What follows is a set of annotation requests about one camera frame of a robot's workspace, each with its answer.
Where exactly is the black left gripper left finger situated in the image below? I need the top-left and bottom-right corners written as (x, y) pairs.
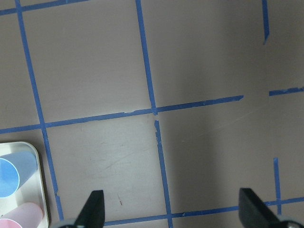
top-left (73, 190), bottom-right (105, 228)

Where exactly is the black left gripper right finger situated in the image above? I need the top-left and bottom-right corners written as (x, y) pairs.
top-left (238, 188), bottom-right (285, 228)

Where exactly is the pink cup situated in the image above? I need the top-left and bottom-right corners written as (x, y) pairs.
top-left (0, 202), bottom-right (43, 228)

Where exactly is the beige cup tray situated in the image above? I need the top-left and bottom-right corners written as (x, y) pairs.
top-left (0, 142), bottom-right (49, 228)

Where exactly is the light blue cup near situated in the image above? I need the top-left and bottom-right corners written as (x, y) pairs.
top-left (0, 151), bottom-right (38, 198)

